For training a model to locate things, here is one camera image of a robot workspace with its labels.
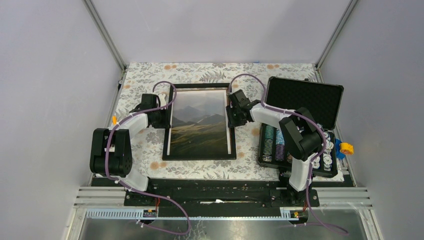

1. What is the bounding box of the black picture frame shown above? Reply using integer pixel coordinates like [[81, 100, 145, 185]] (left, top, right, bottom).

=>
[[161, 82, 237, 161]]

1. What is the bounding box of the mountain landscape photo print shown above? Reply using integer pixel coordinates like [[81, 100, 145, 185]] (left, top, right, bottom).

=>
[[168, 89, 231, 157]]

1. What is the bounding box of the orange handled screwdriver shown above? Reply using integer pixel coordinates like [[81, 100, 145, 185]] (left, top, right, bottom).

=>
[[111, 115, 118, 127]]

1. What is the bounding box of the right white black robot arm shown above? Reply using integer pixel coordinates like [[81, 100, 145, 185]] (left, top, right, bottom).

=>
[[226, 90, 326, 206]]

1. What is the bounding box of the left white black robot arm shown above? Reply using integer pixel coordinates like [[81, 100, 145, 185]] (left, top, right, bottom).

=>
[[89, 93, 170, 206]]

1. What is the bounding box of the floral table mat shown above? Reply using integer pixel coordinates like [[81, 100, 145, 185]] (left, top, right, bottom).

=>
[[115, 62, 317, 181]]

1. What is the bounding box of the black poker chip case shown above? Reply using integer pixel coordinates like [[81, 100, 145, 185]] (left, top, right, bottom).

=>
[[257, 76, 344, 178]]

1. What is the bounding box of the yellow blue tape dispenser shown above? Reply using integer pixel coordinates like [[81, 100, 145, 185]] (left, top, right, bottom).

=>
[[334, 138, 354, 160]]

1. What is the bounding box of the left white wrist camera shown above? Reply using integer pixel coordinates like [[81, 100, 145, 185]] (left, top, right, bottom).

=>
[[158, 93, 168, 107]]

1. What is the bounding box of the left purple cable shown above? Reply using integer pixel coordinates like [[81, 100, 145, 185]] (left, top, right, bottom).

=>
[[104, 81, 193, 236]]

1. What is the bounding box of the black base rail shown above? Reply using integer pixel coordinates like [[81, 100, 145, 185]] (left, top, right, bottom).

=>
[[91, 177, 354, 218]]

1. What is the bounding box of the grey slotted cable duct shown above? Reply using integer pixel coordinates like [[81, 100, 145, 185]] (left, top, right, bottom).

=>
[[85, 207, 303, 221]]

